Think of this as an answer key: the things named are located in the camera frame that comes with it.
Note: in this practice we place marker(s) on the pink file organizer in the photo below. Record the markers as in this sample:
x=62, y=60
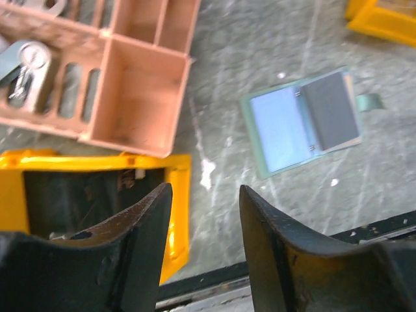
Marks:
x=121, y=70

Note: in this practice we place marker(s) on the black credit card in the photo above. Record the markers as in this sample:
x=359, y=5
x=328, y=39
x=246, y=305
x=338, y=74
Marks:
x=331, y=108

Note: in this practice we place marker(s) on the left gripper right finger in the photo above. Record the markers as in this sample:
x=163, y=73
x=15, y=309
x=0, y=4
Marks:
x=295, y=268

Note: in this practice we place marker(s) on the aluminium rail frame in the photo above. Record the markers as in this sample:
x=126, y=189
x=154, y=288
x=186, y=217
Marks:
x=226, y=286

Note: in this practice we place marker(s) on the silver clip in organizer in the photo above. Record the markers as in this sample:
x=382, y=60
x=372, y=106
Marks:
x=29, y=65

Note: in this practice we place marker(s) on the yellow bin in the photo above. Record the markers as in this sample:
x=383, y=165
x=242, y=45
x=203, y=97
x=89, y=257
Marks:
x=388, y=20
x=51, y=195

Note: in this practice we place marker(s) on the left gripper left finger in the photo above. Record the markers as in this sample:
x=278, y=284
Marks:
x=112, y=266

